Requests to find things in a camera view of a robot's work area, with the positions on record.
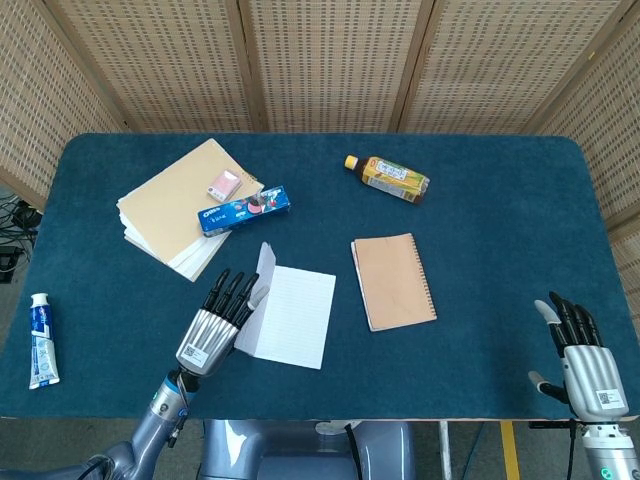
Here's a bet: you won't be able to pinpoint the dark blue tablecloth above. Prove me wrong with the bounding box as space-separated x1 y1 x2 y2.
0 132 640 421

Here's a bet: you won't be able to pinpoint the yellow tea bottle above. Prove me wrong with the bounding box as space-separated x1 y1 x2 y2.
343 154 431 205

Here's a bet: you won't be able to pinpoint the white table leg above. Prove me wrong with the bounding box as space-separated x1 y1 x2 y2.
438 420 454 480

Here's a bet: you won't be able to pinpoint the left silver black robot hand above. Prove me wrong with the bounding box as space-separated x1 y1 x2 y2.
174 268 269 378

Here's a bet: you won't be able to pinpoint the pink tissue pack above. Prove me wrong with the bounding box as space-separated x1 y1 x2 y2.
205 169 243 204

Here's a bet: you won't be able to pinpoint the yellow floor tape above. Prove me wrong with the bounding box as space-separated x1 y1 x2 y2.
499 420 522 480

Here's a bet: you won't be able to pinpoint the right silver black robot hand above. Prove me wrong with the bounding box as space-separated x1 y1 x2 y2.
528 291 630 422

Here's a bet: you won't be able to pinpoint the grey-blue robot torso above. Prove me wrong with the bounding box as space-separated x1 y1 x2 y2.
198 418 416 480

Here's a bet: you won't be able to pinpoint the tan kraft notebook stack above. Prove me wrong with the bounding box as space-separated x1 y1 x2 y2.
116 138 266 284

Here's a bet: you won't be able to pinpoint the woven wooden folding screen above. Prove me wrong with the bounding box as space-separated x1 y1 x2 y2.
0 0 640 321

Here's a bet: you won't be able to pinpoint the blue Oreo cookie box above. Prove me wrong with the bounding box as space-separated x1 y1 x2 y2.
197 185 294 239

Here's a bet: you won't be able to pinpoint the black floor cables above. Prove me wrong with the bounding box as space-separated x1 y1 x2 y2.
0 193 45 284

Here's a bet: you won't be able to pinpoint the white lined notebook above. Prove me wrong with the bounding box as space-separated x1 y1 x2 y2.
233 241 337 371

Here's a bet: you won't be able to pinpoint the blue white toothpaste tube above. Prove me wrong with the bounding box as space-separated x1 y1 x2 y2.
28 292 61 391

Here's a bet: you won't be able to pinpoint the brown spiral-bound notebook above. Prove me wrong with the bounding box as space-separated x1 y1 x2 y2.
350 232 438 333

